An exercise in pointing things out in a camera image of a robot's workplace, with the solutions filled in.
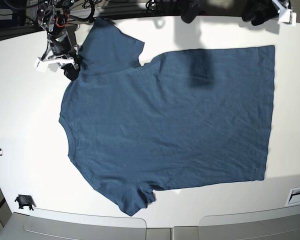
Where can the grey chair right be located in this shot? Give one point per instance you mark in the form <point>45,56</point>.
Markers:
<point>275,224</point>

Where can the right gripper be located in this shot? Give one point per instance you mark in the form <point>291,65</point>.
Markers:
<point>62,47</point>

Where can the grey chair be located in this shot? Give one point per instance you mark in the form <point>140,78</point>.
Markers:
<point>24,227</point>
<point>275,224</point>

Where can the black clamp bracket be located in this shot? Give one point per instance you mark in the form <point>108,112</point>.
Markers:
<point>25,201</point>

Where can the white label plate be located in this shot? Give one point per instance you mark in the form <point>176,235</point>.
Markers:
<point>293,197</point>

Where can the grey chair left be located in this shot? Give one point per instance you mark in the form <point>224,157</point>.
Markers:
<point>24,227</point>

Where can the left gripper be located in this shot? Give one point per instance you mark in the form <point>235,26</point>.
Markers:
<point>259,11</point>

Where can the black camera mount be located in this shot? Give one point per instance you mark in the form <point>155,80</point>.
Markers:
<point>189,9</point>

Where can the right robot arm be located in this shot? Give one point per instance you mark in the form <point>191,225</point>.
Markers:
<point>53,16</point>

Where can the blue T-shirt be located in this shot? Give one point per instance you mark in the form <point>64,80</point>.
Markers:
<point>188,118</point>

